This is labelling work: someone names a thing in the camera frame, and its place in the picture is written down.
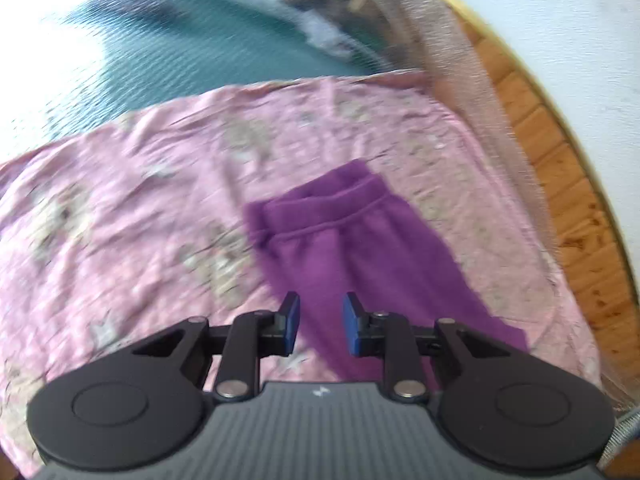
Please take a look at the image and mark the wooden headboard with gold trim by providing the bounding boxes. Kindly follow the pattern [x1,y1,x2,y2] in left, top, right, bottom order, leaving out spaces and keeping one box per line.
[440,0,640,391]

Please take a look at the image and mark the pink bear print blanket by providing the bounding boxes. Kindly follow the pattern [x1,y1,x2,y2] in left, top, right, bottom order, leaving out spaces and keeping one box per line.
[0,71,601,476]

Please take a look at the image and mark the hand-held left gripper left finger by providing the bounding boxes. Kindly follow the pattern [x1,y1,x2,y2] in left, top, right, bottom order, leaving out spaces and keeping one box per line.
[132,291,302,402]

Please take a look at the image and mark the purple pants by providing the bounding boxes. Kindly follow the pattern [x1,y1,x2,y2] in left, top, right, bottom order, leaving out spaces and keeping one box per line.
[243,159,532,392]

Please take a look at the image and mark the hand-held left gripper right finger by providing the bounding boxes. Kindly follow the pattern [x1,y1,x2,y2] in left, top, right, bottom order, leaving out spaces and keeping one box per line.
[341,292,502,404]

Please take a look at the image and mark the clear bubble wrap sheet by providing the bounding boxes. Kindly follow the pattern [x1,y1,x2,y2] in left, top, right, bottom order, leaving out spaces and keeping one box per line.
[280,0,621,411]

